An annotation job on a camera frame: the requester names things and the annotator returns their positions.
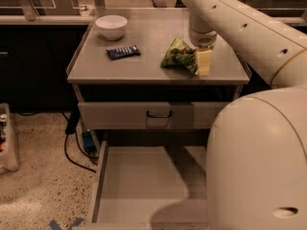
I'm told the clear plastic bin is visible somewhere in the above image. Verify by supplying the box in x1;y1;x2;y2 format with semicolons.
0;103;19;173

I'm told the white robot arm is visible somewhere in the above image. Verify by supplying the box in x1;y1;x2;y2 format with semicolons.
182;0;307;230

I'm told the blue power adapter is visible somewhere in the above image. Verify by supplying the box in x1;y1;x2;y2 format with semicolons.
82;131;96;152

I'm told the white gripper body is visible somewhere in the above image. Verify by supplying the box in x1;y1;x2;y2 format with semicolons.
189;12;217;48

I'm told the grey drawer cabinet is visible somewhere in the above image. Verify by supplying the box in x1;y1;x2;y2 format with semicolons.
65;8;252;230

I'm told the black drawer handle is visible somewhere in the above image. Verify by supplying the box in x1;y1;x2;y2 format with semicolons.
146;110;173;119

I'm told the dark blue snack bar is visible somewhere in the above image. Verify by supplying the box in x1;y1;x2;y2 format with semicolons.
106;45;141;60

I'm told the green jalapeno chip bag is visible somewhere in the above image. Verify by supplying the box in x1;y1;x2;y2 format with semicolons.
160;38;198;75

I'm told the black floor cable left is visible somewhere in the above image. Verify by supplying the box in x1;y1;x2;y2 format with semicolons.
60;111;100;173

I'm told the open grey middle drawer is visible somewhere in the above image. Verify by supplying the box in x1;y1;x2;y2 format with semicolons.
85;143;209;230

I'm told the white ceramic bowl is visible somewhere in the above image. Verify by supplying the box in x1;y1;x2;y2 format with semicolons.
95;15;128;40

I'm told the closed grey top drawer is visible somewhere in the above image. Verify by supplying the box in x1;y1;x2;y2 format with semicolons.
79;102;226;129

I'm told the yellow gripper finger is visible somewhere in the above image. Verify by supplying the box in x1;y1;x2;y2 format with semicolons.
196;49;212;77

